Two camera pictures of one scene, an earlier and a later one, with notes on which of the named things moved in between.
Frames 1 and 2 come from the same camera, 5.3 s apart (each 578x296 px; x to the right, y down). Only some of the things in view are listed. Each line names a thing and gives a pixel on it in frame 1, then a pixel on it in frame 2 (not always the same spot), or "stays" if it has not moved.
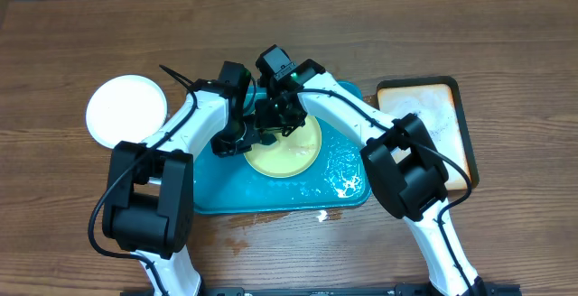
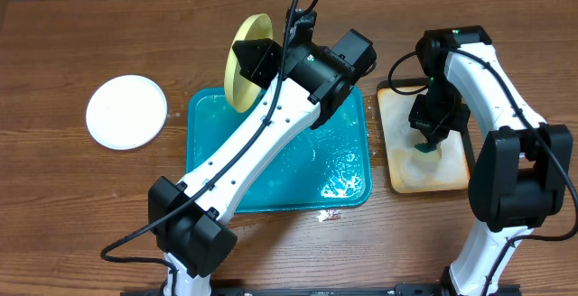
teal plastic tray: x=338 y=178 stays
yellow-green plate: x=289 y=155 to x=241 y=92
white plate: x=125 y=108 stays
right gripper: x=271 y=123 to x=432 y=128
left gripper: x=223 y=150 to x=267 y=56
